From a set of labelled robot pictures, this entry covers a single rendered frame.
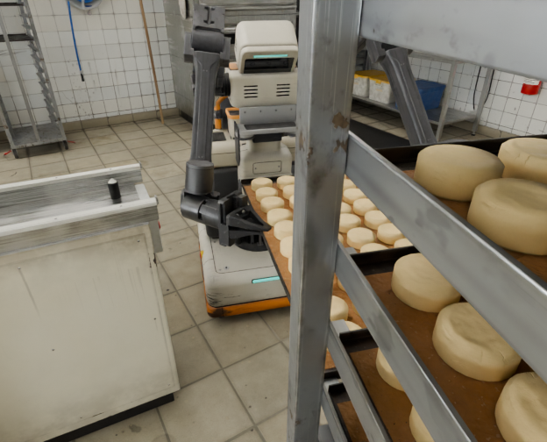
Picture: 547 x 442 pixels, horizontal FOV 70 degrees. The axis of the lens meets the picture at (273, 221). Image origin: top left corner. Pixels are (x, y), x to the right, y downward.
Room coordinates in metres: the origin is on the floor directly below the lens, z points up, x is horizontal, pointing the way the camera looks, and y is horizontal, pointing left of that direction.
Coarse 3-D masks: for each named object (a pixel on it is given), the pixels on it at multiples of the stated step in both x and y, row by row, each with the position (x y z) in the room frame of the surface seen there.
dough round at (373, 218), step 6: (372, 210) 0.68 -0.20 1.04; (378, 210) 0.68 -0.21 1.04; (366, 216) 0.66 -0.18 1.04; (372, 216) 0.66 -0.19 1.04; (378, 216) 0.66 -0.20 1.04; (384, 216) 0.66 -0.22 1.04; (366, 222) 0.65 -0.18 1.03; (372, 222) 0.64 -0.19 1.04; (378, 222) 0.64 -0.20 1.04; (384, 222) 0.64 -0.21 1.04; (372, 228) 0.64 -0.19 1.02
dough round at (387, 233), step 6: (378, 228) 0.61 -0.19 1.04; (384, 228) 0.61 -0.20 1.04; (390, 228) 0.61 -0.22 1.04; (396, 228) 0.61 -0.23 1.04; (378, 234) 0.60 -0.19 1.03; (384, 234) 0.59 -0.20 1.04; (390, 234) 0.59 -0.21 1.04; (396, 234) 0.59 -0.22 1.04; (402, 234) 0.59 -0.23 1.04; (384, 240) 0.59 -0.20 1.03; (390, 240) 0.58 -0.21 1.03; (396, 240) 0.58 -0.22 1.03
